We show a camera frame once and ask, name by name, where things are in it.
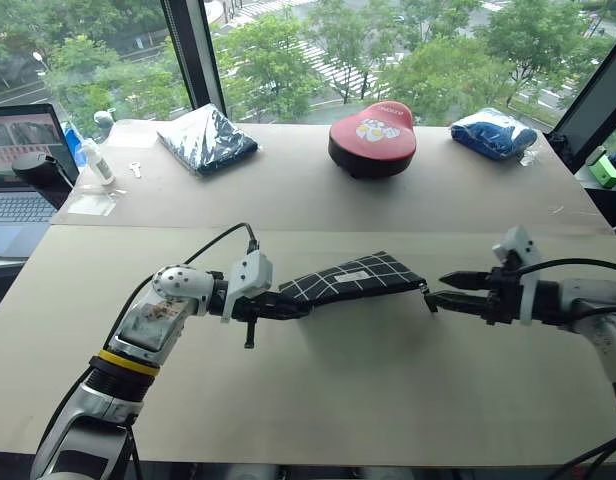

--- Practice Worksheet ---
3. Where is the open laptop computer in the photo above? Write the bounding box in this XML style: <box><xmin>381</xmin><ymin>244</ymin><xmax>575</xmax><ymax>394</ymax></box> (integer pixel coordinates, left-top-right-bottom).
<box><xmin>0</xmin><ymin>102</ymin><xmax>81</xmax><ymax>262</ymax></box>

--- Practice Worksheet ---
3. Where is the blue plastic bag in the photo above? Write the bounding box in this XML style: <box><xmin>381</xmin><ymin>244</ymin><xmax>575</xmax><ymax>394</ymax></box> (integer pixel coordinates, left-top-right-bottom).
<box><xmin>62</xmin><ymin>120</ymin><xmax>90</xmax><ymax>164</ymax></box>

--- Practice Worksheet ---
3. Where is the black white-grid zip pouch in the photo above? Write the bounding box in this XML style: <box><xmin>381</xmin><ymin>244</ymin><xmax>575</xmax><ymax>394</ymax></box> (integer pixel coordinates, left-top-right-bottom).
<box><xmin>278</xmin><ymin>250</ymin><xmax>432</xmax><ymax>309</ymax></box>

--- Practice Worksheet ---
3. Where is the grey-green round object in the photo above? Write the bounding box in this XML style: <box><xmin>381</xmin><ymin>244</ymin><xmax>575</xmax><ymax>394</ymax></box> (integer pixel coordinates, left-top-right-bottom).
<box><xmin>92</xmin><ymin>109</ymin><xmax>117</xmax><ymax>134</ymax></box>

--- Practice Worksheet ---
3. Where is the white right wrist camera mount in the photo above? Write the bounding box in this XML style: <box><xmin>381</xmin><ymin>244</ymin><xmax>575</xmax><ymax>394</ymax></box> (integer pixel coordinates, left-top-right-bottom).
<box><xmin>491</xmin><ymin>225</ymin><xmax>544</xmax><ymax>327</ymax></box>

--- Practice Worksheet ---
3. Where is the green box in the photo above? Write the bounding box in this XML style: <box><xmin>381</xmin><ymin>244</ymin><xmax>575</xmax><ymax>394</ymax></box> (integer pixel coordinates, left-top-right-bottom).
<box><xmin>587</xmin><ymin>149</ymin><xmax>616</xmax><ymax>190</ymax></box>

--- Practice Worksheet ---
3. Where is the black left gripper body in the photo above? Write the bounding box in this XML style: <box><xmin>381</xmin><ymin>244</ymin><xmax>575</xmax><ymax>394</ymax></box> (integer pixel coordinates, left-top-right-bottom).
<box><xmin>232</xmin><ymin>294</ymin><xmax>270</xmax><ymax>350</ymax></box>

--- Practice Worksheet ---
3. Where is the beige cardboard table sheet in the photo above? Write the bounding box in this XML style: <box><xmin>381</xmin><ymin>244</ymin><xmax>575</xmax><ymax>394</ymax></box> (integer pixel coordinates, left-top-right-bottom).
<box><xmin>52</xmin><ymin>118</ymin><xmax>615</xmax><ymax>233</ymax></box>
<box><xmin>0</xmin><ymin>224</ymin><xmax>616</xmax><ymax>464</ymax></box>

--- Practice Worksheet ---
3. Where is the navy white packaged cloth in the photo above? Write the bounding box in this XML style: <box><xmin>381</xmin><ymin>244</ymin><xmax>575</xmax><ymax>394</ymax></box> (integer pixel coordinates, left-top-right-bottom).
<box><xmin>156</xmin><ymin>103</ymin><xmax>260</xmax><ymax>177</ymax></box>

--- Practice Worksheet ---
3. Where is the red black padded case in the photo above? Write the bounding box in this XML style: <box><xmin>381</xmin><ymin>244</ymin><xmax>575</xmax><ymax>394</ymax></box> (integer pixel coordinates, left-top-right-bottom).
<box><xmin>327</xmin><ymin>101</ymin><xmax>418</xmax><ymax>181</ymax></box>

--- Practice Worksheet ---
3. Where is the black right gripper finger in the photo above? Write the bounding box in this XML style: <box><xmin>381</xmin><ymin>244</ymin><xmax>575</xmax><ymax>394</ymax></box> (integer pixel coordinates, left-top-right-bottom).
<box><xmin>423</xmin><ymin>290</ymin><xmax>490</xmax><ymax>316</ymax></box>
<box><xmin>438</xmin><ymin>270</ymin><xmax>490</xmax><ymax>292</ymax></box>

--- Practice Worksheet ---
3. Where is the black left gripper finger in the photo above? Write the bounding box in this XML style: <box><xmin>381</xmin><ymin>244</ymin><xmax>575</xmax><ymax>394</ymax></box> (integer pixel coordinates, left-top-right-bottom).
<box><xmin>264</xmin><ymin>291</ymin><xmax>310</xmax><ymax>309</ymax></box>
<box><xmin>262</xmin><ymin>306</ymin><xmax>315</xmax><ymax>322</ymax></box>

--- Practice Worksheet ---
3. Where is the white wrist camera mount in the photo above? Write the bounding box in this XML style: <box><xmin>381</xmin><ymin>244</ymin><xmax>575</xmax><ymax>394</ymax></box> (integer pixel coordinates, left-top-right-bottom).
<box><xmin>219</xmin><ymin>249</ymin><xmax>275</xmax><ymax>325</ymax></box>
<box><xmin>491</xmin><ymin>225</ymin><xmax>544</xmax><ymax>327</ymax></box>

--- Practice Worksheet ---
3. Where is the small white bottle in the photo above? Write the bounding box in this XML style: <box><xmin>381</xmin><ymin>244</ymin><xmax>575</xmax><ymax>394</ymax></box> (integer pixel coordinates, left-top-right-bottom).
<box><xmin>79</xmin><ymin>139</ymin><xmax>116</xmax><ymax>187</ymax></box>

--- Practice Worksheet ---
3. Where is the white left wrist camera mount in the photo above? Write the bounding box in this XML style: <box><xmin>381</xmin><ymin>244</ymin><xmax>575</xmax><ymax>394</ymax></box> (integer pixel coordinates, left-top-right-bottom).
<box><xmin>219</xmin><ymin>249</ymin><xmax>275</xmax><ymax>325</ymax></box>

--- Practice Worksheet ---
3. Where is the clear flat plastic bag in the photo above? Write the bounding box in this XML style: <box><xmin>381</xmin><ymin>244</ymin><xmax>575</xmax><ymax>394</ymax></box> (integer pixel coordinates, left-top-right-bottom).
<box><xmin>67</xmin><ymin>186</ymin><xmax>127</xmax><ymax>218</ymax></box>

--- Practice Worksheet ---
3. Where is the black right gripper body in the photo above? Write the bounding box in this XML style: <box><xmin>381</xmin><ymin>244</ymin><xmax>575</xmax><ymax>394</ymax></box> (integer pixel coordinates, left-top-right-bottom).
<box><xmin>480</xmin><ymin>249</ymin><xmax>524</xmax><ymax>328</ymax></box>

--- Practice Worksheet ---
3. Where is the blue white packaged cloth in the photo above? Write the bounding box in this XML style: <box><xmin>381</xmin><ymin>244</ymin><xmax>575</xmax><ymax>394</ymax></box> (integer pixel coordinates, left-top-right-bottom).
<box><xmin>449</xmin><ymin>106</ymin><xmax>539</xmax><ymax>162</ymax></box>

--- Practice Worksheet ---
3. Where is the black window frame post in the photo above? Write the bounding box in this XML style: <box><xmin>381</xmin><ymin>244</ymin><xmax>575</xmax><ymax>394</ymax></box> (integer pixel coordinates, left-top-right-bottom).
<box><xmin>554</xmin><ymin>31</ymin><xmax>616</xmax><ymax>162</ymax></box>
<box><xmin>159</xmin><ymin>0</ymin><xmax>240</xmax><ymax>122</ymax></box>

